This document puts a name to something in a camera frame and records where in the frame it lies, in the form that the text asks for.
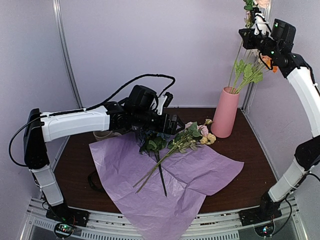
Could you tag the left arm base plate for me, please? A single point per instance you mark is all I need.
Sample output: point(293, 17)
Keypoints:
point(71, 216)

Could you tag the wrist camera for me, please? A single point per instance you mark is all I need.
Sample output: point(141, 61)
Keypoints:
point(283, 31)
point(140, 99)

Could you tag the purple tissue paper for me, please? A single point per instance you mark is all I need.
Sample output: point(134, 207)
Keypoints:
point(160, 203)

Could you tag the peach rose stem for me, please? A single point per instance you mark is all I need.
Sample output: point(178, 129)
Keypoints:
point(254, 19)

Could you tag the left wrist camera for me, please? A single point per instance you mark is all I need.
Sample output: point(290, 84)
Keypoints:
point(140, 99)

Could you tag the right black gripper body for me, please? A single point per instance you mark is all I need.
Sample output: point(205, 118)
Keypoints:
point(267, 47)

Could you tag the white floral mug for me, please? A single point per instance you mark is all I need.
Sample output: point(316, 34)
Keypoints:
point(102, 135)

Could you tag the left aluminium frame post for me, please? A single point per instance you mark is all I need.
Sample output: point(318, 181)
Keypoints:
point(66, 56)

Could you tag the black printed ribbon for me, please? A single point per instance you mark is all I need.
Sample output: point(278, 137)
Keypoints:
point(91, 183)

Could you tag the pink cylindrical vase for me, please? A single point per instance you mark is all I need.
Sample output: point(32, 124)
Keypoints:
point(225, 113)

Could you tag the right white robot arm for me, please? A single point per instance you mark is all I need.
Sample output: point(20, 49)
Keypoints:
point(278, 46)

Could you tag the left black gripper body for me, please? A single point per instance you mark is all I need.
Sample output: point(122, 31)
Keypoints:
point(142, 120)

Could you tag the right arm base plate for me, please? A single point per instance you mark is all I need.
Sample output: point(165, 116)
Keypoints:
point(255, 215)

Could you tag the blue hydrangea flower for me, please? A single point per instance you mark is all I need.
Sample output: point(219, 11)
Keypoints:
point(151, 142)

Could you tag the fuzzy green orange flower stem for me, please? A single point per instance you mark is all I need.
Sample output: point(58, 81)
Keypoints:
point(271, 66)

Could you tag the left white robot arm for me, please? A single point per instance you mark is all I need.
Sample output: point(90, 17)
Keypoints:
point(46, 127)

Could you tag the pink and yellow roses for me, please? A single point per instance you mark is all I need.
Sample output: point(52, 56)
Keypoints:
point(192, 137)

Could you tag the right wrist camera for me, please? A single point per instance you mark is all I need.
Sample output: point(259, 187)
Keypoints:
point(283, 31)

